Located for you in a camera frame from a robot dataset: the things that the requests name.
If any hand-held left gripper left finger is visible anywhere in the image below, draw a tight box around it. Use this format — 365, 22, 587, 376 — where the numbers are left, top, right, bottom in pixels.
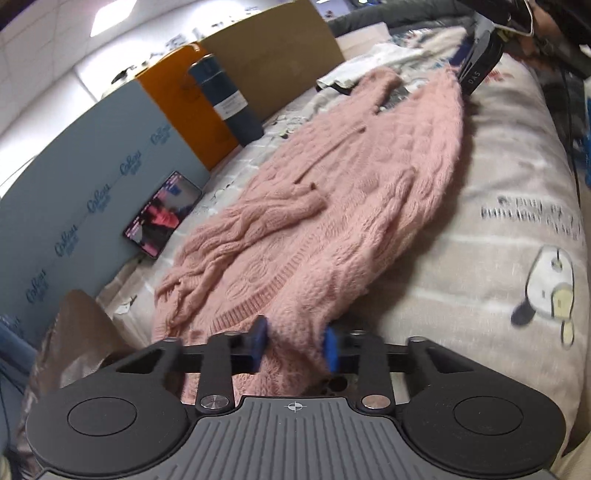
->
111, 316, 269, 414

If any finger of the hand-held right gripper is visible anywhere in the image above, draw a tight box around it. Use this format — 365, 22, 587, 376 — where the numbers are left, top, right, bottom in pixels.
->
449, 34, 476, 84

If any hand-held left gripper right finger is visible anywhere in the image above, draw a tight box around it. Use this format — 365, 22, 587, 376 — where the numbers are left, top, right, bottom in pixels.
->
321, 325, 481, 411

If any pink knitted sweater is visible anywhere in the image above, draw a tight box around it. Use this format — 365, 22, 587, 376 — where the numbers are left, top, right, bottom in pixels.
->
152, 67, 465, 404

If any brown garment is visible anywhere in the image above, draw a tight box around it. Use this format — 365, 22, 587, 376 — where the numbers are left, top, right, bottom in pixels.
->
18, 290, 144, 444

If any white garment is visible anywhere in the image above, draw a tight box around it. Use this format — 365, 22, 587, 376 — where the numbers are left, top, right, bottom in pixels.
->
316, 41, 467, 93

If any grey padded edge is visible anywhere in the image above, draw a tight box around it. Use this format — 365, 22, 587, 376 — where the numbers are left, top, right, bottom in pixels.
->
328, 0, 478, 35

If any grey dog print bedsheet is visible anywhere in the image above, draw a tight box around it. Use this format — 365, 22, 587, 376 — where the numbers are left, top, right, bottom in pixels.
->
97, 23, 585, 462

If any pale cardboard box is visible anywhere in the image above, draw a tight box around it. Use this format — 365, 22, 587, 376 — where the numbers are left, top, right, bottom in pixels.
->
335, 21, 393, 61

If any black garment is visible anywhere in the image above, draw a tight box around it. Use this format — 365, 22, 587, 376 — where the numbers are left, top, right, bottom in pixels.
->
316, 79, 360, 96

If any black smartphone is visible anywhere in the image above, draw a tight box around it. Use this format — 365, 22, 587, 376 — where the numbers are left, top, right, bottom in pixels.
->
122, 171, 204, 259

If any brown cardboard box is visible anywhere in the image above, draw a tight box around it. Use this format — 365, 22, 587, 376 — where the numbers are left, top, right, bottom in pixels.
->
198, 0, 347, 121

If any dark blue vacuum bottle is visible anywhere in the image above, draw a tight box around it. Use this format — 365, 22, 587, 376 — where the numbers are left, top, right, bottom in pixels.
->
187, 53, 265, 148

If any light blue cardboard box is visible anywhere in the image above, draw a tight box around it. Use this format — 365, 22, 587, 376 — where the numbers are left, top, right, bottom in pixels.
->
0, 83, 213, 347

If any orange cardboard box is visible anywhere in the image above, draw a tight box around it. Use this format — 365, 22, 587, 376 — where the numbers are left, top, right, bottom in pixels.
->
136, 41, 241, 171

